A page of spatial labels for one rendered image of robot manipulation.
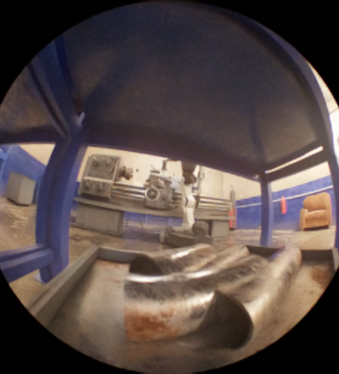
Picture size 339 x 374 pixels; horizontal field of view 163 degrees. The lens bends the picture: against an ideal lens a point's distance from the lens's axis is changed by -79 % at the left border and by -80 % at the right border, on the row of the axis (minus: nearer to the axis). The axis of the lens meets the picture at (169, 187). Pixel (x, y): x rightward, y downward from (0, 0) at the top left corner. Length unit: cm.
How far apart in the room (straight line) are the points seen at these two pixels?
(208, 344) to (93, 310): 13
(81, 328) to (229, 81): 46
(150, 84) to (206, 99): 15
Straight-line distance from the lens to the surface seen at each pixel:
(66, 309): 18
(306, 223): 359
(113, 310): 18
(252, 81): 34
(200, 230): 138
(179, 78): 31
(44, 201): 52
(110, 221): 191
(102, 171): 210
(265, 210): 79
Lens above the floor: 38
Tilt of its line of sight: 15 degrees up
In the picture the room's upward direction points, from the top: 6 degrees clockwise
